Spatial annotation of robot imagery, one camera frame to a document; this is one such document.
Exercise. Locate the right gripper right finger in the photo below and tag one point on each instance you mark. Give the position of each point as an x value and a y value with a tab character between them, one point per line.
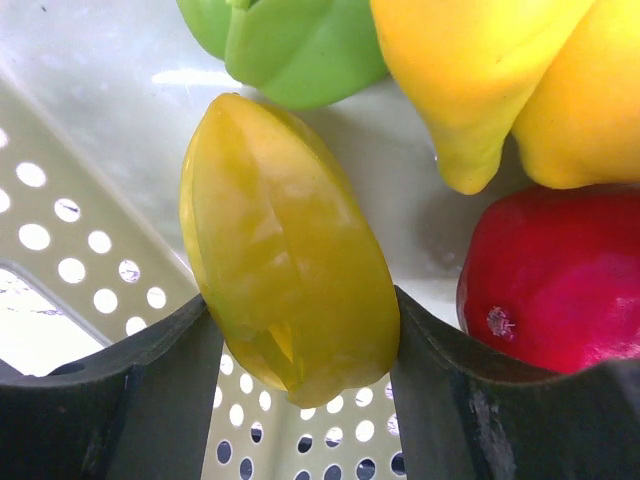
466	411

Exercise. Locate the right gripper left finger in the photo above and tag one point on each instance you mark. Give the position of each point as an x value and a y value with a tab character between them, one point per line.
138	409

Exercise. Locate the dark red toy fruit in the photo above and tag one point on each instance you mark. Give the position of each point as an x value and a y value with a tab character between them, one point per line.
551	277

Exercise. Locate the yellow green toy pepper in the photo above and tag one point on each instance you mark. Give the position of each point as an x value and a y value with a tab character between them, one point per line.
282	254

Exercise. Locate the green toy pepper slice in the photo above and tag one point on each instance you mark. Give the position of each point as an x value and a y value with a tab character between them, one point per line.
298	54

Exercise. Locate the orange yellow toy fruit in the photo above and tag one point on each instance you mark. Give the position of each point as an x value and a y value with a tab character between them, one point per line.
581	125

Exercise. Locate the green perforated plastic basket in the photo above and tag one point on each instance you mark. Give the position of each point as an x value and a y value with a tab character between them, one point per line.
98	102

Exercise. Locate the yellow toy banana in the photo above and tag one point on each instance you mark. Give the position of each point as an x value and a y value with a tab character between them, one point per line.
469	67

